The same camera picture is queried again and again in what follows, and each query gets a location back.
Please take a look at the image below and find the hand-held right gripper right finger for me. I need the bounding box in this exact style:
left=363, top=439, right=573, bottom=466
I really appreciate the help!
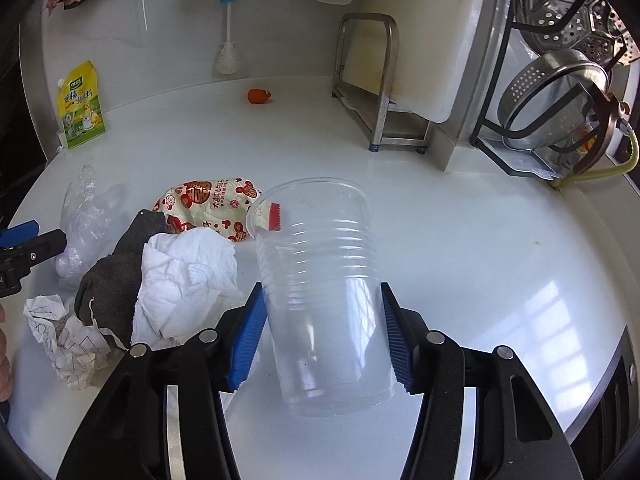
left=381, top=282, right=586, bottom=480

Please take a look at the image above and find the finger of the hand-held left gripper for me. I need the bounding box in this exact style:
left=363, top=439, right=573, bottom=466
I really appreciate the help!
left=0, top=220, right=40, bottom=250
left=0, top=229, right=67, bottom=297

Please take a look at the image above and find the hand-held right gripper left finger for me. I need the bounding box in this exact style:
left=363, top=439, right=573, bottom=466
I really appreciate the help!
left=55, top=282, right=269, bottom=480

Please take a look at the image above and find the clear plastic cup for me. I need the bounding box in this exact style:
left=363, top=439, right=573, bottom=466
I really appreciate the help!
left=246, top=176, right=398, bottom=418

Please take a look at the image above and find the red and white snack wrapper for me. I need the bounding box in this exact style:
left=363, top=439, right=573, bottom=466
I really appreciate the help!
left=151, top=177, right=283, bottom=243

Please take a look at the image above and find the person's left hand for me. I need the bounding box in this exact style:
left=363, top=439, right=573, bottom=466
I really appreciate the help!
left=0, top=305, right=12, bottom=402

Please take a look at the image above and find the clear plastic bag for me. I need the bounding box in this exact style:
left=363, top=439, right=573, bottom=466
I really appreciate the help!
left=54, top=164, right=131, bottom=291

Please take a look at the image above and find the dark grey cloth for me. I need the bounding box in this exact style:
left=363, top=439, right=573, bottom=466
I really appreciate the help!
left=74, top=209, right=168, bottom=353

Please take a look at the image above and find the crumpled white tissue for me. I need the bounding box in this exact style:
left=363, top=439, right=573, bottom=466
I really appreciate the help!
left=131, top=226, right=261, bottom=411

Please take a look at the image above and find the crumpled grid-lined paper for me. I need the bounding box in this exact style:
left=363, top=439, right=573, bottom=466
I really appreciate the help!
left=24, top=294, right=113, bottom=392

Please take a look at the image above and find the yellow seasoning pouch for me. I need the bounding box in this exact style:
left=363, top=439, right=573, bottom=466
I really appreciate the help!
left=56, top=60, right=107, bottom=151

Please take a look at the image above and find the clear plastic drip tray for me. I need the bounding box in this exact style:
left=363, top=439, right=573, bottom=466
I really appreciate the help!
left=482, top=137, right=566, bottom=181

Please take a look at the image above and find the stainless steel board rack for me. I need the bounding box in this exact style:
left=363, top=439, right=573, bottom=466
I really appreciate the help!
left=331, top=13, right=432, bottom=153

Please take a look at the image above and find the perforated steel colander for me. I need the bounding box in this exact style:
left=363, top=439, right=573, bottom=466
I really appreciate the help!
left=502, top=49, right=613, bottom=152

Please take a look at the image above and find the white brush with blue head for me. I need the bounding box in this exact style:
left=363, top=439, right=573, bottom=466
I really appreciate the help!
left=216, top=0, right=242, bottom=76

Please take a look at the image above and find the white cutting board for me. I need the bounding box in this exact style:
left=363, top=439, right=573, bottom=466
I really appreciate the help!
left=350, top=0, right=493, bottom=123

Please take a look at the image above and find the stainless steel steamer basket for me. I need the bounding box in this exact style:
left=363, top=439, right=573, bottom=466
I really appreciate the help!
left=515, top=0, right=640, bottom=68

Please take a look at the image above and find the yellow-green hose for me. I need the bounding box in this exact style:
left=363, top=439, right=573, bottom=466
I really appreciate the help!
left=550, top=127, right=640, bottom=191

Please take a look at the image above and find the black wire dish rack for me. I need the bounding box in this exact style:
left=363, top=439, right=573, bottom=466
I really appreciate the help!
left=471, top=20, right=633, bottom=181

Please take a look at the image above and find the brown curved handle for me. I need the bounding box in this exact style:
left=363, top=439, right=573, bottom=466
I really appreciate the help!
left=575, top=87, right=631, bottom=171

